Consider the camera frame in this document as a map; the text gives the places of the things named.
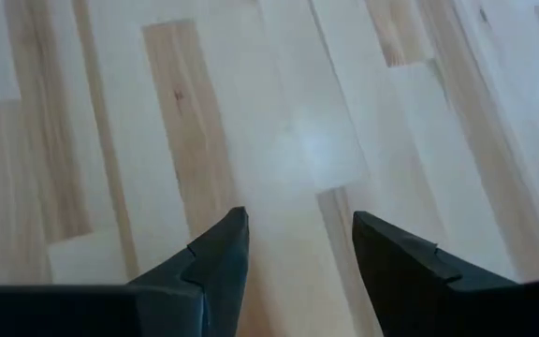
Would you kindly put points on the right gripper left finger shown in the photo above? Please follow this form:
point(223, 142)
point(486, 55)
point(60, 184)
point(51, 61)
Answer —
point(204, 295)

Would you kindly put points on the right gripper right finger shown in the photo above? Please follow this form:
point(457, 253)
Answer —
point(414, 295)

